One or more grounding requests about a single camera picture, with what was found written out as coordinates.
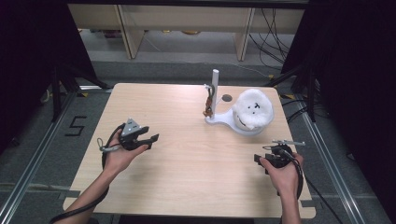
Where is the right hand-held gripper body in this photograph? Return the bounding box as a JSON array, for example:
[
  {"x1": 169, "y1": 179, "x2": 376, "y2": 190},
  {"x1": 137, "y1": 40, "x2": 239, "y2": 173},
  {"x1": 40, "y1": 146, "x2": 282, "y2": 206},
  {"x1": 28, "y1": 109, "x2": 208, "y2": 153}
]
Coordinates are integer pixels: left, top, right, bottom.
[{"x1": 262, "y1": 139, "x2": 307, "y2": 169}]

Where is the white stand with pole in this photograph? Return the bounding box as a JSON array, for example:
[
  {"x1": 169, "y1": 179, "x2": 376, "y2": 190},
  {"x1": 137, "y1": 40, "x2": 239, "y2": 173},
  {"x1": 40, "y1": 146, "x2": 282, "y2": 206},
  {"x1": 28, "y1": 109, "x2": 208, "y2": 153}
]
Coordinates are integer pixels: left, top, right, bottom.
[{"x1": 204, "y1": 68, "x2": 276, "y2": 137}]

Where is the bundle of black cables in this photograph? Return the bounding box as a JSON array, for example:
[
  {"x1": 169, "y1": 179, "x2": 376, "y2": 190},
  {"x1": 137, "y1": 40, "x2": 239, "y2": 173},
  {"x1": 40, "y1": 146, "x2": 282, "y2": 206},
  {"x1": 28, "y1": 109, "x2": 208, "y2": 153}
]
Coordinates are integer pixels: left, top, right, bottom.
[{"x1": 247, "y1": 7, "x2": 295, "y2": 72}]

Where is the thin black floor cable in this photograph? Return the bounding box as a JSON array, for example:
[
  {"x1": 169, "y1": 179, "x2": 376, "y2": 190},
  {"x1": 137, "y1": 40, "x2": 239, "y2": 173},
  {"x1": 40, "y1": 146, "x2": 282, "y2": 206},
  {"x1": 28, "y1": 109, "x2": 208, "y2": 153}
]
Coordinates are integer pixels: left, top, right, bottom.
[{"x1": 303, "y1": 175, "x2": 346, "y2": 224}]

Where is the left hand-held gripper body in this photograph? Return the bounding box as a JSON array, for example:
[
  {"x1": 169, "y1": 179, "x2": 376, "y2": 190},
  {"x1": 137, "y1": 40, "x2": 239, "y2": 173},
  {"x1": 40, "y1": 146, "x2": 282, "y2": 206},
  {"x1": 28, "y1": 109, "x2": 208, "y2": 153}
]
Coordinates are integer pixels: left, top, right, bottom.
[{"x1": 118, "y1": 117, "x2": 143, "y2": 152}]

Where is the person's right hand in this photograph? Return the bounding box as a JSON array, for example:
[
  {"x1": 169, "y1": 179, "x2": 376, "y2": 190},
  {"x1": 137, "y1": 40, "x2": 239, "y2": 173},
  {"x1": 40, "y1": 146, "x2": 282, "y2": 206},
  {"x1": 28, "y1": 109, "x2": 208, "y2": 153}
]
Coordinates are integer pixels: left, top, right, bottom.
[{"x1": 259, "y1": 152, "x2": 304, "y2": 196}]

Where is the black curtain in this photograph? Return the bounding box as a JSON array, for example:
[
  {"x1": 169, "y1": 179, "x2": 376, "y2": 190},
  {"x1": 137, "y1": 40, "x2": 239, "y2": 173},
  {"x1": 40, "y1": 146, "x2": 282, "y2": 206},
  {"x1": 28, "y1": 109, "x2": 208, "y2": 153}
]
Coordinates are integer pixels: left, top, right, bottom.
[
  {"x1": 0, "y1": 0, "x2": 98, "y2": 153},
  {"x1": 280, "y1": 0, "x2": 396, "y2": 220}
]

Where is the person's left hand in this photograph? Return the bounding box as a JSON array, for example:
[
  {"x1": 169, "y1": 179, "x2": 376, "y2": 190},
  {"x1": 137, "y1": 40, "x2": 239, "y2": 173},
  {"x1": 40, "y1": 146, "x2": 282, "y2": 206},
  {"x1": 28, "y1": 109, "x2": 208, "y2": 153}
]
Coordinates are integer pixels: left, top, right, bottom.
[{"x1": 104, "y1": 136, "x2": 150, "y2": 175}]

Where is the keychain with green loop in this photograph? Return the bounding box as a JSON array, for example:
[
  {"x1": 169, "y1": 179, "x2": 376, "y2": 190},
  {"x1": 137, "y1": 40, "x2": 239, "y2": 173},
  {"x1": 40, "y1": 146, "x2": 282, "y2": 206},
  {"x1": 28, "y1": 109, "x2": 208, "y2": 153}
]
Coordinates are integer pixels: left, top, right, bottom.
[{"x1": 203, "y1": 83, "x2": 217, "y2": 119}]

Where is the thin white floor cable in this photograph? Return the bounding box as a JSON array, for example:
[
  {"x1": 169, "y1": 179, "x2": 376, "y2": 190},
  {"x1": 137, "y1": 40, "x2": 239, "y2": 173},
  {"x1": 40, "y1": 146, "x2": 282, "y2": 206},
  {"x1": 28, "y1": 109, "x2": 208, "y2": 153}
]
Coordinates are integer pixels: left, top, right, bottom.
[{"x1": 218, "y1": 60, "x2": 273, "y2": 78}]

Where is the black tripod stand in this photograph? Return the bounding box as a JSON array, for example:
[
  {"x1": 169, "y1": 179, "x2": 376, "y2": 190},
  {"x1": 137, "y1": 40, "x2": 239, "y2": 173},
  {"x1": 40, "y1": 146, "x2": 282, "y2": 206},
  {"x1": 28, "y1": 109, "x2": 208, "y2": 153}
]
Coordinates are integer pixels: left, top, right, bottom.
[
  {"x1": 263, "y1": 61, "x2": 319, "y2": 124},
  {"x1": 50, "y1": 63, "x2": 112, "y2": 123}
]

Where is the white fluffy plush pouch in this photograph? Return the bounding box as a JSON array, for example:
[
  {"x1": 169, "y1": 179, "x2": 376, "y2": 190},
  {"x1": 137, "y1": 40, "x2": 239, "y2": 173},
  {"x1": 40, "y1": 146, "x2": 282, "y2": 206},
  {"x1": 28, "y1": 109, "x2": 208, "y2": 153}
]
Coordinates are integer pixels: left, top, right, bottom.
[{"x1": 232, "y1": 88, "x2": 276, "y2": 132}]

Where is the aluminium floor rail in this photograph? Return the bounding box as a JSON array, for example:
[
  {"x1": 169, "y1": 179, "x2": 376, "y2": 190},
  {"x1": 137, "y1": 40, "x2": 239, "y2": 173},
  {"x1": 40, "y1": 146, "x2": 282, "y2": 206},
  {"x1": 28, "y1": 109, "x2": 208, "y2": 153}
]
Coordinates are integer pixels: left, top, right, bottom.
[
  {"x1": 293, "y1": 95, "x2": 366, "y2": 224},
  {"x1": 0, "y1": 91, "x2": 78, "y2": 224}
]

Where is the grey cord loop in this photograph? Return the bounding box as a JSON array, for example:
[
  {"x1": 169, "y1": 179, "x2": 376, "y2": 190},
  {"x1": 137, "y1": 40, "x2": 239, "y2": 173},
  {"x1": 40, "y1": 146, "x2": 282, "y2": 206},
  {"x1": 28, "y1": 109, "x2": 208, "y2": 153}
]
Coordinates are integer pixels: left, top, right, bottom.
[{"x1": 96, "y1": 137, "x2": 121, "y2": 154}]

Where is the beige desk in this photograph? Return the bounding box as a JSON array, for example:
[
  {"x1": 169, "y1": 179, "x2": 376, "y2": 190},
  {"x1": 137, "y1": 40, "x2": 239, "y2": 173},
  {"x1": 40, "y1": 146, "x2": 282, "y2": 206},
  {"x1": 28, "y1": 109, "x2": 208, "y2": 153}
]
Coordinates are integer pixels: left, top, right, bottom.
[{"x1": 67, "y1": 3, "x2": 306, "y2": 63}]

